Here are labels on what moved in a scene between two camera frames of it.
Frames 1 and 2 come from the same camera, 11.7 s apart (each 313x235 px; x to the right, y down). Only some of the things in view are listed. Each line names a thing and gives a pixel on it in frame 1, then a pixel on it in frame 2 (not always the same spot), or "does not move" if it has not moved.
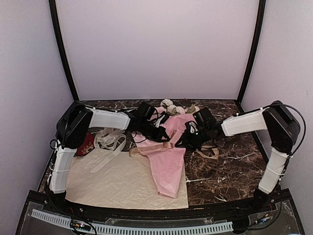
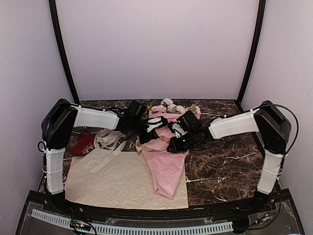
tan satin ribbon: x=210 y=152 -> x=140 y=149
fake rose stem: x=193 y=109 does not move
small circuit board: x=80 y=225 does not move
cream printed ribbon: x=112 y=140 does not move
